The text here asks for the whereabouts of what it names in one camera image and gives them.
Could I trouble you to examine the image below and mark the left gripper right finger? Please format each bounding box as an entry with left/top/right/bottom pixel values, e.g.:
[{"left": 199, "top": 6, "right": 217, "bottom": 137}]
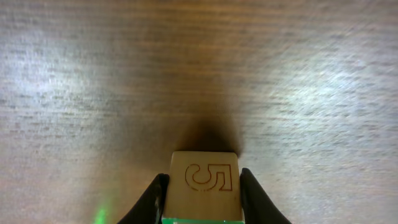
[{"left": 239, "top": 168, "right": 291, "bottom": 224}]

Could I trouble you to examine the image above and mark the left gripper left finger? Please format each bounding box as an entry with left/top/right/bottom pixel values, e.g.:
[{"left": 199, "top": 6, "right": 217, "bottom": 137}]
[{"left": 118, "top": 174, "right": 170, "bottom": 224}]

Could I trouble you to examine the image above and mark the green R block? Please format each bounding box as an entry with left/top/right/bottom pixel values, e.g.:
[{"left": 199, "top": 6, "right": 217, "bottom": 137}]
[{"left": 162, "top": 151, "right": 244, "bottom": 223}]

